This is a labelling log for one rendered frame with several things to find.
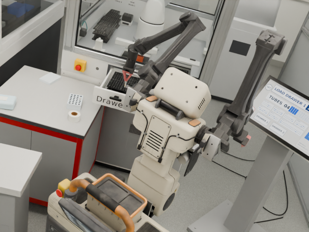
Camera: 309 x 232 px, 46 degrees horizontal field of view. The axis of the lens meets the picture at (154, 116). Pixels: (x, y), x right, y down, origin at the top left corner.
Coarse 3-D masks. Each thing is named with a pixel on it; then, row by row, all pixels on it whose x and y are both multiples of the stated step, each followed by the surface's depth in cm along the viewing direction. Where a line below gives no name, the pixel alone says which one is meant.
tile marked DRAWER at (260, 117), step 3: (258, 114) 218; (261, 114) 218; (255, 117) 218; (258, 117) 218; (261, 117) 217; (264, 117) 216; (267, 117) 215; (258, 120) 217; (261, 120) 216; (264, 120) 216; (267, 120) 215; (270, 120) 214; (264, 123) 215; (267, 123) 214
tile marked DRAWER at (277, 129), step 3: (273, 123) 213; (276, 123) 212; (270, 126) 213; (273, 126) 212; (276, 126) 212; (279, 126) 211; (273, 129) 212; (276, 129) 211; (279, 129) 210; (282, 129) 210; (285, 129) 209; (276, 132) 210; (279, 132) 210; (282, 132) 209; (285, 132) 209; (282, 135) 209
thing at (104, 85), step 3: (111, 69) 249; (114, 69) 250; (111, 72) 249; (120, 72) 250; (108, 75) 241; (111, 75) 253; (132, 75) 250; (135, 75) 250; (105, 78) 237; (108, 78) 242; (105, 81) 235; (108, 81) 246; (102, 84) 230; (105, 84) 238; (102, 87) 229; (105, 87) 239
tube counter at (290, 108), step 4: (284, 104) 214; (288, 104) 213; (284, 108) 213; (288, 108) 212; (292, 108) 211; (296, 108) 211; (292, 112) 211; (296, 112) 210; (300, 112) 209; (300, 116) 208; (304, 116) 207; (308, 116) 206; (304, 120) 206; (308, 120) 206
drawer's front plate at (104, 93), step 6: (96, 90) 219; (102, 90) 219; (108, 90) 219; (96, 96) 221; (102, 96) 221; (108, 96) 220; (120, 96) 219; (96, 102) 224; (102, 102) 223; (108, 102) 222; (120, 102) 221; (114, 108) 224; (120, 108) 223
